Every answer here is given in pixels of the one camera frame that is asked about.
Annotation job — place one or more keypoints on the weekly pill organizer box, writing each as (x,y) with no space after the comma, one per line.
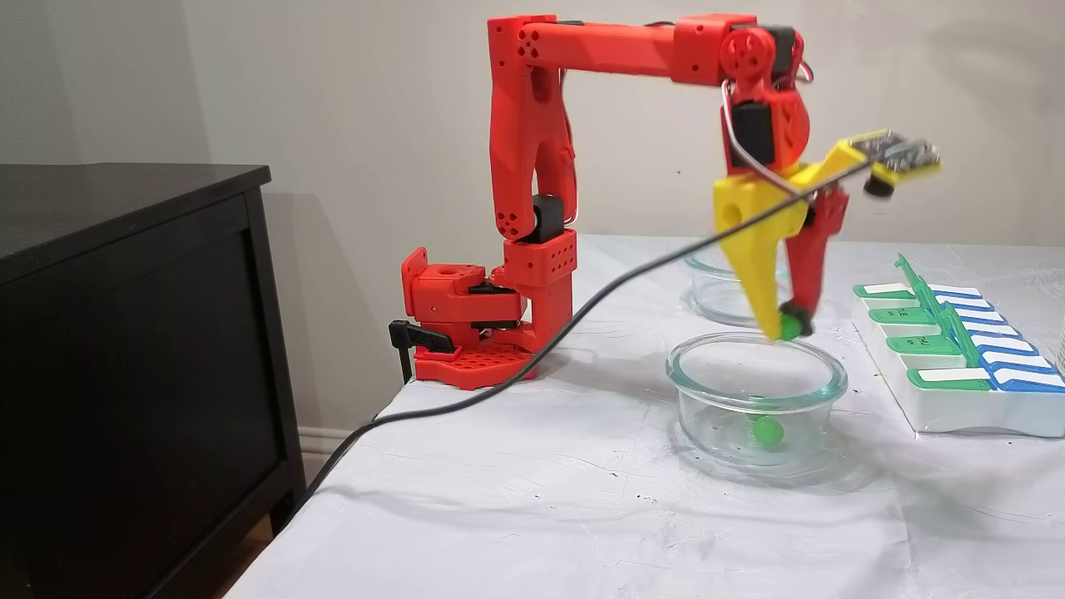
(948,408)

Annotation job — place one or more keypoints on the small glass bowl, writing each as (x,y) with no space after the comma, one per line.
(707,291)

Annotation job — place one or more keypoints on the large glass bowl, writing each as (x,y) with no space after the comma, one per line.
(691,374)

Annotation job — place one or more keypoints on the printed label can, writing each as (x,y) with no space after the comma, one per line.
(1062,349)

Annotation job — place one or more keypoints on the white tablecloth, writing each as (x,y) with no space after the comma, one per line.
(582,516)

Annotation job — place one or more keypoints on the black table clamp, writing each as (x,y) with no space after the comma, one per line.
(416,335)

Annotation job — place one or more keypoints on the white baseboard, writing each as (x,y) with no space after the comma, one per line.
(324,445)

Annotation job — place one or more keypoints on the black wooden cabinet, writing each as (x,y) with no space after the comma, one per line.
(125,374)

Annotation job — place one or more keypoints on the camera circuit board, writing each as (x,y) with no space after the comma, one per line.
(894,156)

